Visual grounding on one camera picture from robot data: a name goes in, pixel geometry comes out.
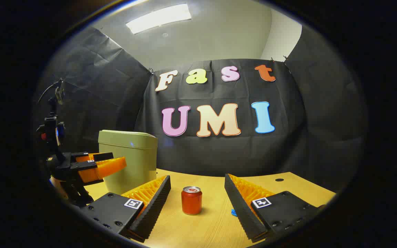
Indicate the blue paper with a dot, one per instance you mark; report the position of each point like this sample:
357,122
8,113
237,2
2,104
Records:
233,212

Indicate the wooden desktop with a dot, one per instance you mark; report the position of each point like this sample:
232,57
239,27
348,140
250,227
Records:
202,230

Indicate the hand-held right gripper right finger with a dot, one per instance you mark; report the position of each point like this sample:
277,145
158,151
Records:
240,210

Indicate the green desktop garbage bin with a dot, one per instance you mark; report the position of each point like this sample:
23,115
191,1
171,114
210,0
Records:
133,162

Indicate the ceiling light panel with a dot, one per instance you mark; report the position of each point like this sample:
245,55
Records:
159,19

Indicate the red pop can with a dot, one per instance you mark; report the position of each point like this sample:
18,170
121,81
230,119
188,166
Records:
191,203

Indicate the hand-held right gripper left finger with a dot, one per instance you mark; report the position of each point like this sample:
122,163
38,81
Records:
157,201

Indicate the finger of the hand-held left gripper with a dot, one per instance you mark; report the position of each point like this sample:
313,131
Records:
88,158
105,170

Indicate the black backdrop cloth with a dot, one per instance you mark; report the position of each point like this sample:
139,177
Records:
219,155

